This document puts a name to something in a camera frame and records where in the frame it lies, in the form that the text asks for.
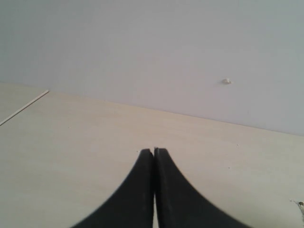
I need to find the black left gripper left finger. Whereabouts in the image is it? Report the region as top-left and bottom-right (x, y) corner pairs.
(74, 149), (154, 228)

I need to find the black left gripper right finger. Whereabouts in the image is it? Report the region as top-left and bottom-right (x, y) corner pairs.
(154, 148), (240, 228)

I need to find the small white wall plug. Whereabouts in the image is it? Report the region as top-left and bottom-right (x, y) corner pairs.
(222, 78), (232, 85)

